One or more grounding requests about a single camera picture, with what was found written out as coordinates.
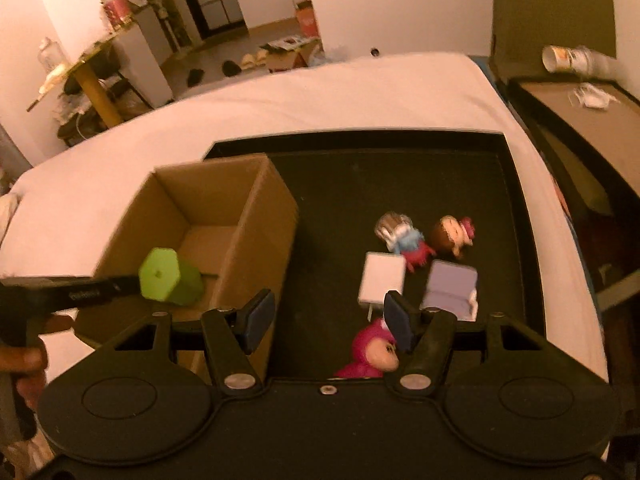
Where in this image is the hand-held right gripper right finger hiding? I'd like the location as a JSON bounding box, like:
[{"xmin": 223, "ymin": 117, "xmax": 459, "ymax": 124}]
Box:
[{"xmin": 382, "ymin": 290, "xmax": 548, "ymax": 396}]

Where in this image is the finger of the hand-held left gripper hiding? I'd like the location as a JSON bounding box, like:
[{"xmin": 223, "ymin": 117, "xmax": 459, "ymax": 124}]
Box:
[{"xmin": 47, "ymin": 274, "xmax": 145, "ymax": 312}]

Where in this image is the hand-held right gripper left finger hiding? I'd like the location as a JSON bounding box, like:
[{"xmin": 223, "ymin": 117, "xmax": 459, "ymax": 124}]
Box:
[{"xmin": 100, "ymin": 289, "xmax": 277, "ymax": 393}]

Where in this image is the pink plush toy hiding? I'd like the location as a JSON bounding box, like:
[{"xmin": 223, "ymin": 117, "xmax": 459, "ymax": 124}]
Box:
[{"xmin": 332, "ymin": 317, "xmax": 401, "ymax": 380}]

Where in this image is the white charger plug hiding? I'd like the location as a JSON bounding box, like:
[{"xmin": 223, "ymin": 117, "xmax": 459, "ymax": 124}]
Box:
[{"xmin": 357, "ymin": 252, "xmax": 406, "ymax": 323}]

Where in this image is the lavender and white toy box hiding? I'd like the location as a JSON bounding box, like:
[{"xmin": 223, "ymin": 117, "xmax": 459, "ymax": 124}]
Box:
[{"xmin": 421, "ymin": 259, "xmax": 480, "ymax": 322}]

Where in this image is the green hexagonal block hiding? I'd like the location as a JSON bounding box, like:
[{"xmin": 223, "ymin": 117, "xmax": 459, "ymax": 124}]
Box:
[{"xmin": 138, "ymin": 246, "xmax": 205, "ymax": 306}]

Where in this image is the mug and crab figurine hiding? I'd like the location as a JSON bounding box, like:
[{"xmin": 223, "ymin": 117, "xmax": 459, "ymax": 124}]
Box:
[{"xmin": 375, "ymin": 212, "xmax": 431, "ymax": 273}]

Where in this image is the cardboard box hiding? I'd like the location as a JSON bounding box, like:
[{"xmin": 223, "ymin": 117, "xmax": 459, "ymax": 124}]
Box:
[
  {"xmin": 260, "ymin": 36, "xmax": 323, "ymax": 72},
  {"xmin": 75, "ymin": 154, "xmax": 300, "ymax": 386}
]

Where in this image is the brown-haired doll figurine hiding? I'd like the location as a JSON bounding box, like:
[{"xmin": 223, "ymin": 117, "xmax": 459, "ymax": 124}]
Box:
[{"xmin": 431, "ymin": 215, "xmax": 475, "ymax": 260}]

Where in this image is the black tray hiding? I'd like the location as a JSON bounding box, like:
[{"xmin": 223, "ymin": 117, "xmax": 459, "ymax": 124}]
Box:
[{"xmin": 204, "ymin": 129, "xmax": 546, "ymax": 381}]

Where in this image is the person's left hand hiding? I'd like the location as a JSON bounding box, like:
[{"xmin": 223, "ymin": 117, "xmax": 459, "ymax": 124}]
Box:
[{"xmin": 0, "ymin": 312, "xmax": 76, "ymax": 413}]

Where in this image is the gold round table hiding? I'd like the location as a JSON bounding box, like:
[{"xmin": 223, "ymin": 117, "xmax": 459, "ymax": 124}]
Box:
[{"xmin": 27, "ymin": 40, "xmax": 127, "ymax": 128}]

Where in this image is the black chair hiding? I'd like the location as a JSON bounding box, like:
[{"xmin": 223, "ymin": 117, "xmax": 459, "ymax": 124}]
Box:
[{"xmin": 57, "ymin": 50, "xmax": 152, "ymax": 146}]

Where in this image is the white bed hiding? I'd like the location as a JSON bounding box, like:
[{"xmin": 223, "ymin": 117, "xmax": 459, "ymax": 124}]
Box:
[{"xmin": 0, "ymin": 52, "xmax": 608, "ymax": 461}]

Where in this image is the glass jar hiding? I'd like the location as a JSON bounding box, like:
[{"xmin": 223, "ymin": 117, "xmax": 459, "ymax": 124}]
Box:
[{"xmin": 39, "ymin": 37, "xmax": 67, "ymax": 73}]

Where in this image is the white cabinet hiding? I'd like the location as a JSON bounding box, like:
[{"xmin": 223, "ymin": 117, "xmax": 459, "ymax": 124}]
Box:
[{"xmin": 107, "ymin": 5, "xmax": 174, "ymax": 108}]

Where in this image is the flat cardboard box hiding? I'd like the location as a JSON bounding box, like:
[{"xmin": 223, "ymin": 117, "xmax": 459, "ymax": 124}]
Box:
[{"xmin": 260, "ymin": 36, "xmax": 323, "ymax": 72}]

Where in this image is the black side table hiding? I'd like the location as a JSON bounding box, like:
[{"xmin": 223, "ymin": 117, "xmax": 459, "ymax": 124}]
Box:
[{"xmin": 505, "ymin": 75, "xmax": 640, "ymax": 311}]

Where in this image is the white plastic wrapper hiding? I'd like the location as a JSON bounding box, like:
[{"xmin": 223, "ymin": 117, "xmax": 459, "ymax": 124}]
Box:
[{"xmin": 570, "ymin": 85, "xmax": 621, "ymax": 110}]

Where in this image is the orange box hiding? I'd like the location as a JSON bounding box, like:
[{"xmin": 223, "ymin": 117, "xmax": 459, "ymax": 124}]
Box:
[{"xmin": 295, "ymin": 2, "xmax": 321, "ymax": 38}]

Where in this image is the olive padded panel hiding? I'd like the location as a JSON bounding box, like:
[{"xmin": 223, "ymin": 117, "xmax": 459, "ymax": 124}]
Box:
[{"xmin": 492, "ymin": 0, "xmax": 617, "ymax": 77}]

